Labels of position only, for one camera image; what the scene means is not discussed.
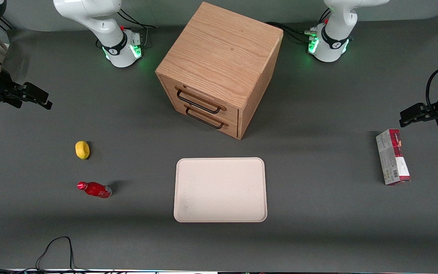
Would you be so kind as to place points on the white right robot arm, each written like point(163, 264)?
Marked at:
point(103, 23)

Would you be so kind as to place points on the grey and red carton box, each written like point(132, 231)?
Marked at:
point(393, 158)

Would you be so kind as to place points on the wooden drawer front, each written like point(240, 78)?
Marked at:
point(231, 128)
point(230, 112)

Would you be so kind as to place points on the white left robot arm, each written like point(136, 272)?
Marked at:
point(335, 36)

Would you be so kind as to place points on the yellow lemon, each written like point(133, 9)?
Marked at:
point(82, 150)

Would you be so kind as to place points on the red coke bottle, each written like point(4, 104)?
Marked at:
point(97, 189)

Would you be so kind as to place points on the cream plastic tray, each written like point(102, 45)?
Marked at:
point(221, 190)

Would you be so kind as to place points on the wooden drawer cabinet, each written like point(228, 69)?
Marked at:
point(222, 53)

